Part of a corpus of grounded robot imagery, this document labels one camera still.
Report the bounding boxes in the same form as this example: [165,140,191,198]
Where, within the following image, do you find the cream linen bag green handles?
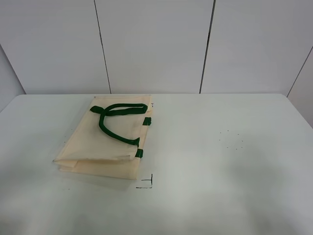
[53,95,153,180]

